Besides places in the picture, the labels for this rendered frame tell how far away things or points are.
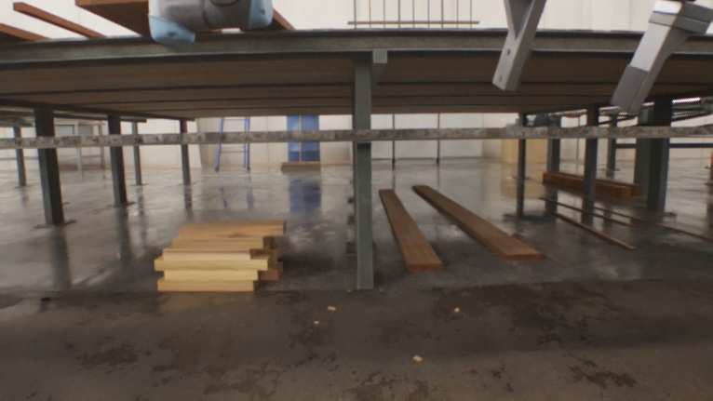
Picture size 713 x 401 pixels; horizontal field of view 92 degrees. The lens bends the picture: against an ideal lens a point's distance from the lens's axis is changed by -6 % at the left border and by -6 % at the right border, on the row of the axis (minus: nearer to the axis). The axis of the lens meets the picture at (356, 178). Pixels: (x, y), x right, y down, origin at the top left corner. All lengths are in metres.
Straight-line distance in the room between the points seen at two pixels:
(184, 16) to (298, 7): 6.95
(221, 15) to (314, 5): 6.95
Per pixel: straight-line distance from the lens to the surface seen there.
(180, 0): 0.74
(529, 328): 1.13
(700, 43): 1.55
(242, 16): 0.70
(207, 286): 1.41
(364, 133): 1.12
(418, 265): 1.48
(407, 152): 6.67
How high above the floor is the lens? 0.53
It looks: 7 degrees down
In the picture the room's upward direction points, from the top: 1 degrees counter-clockwise
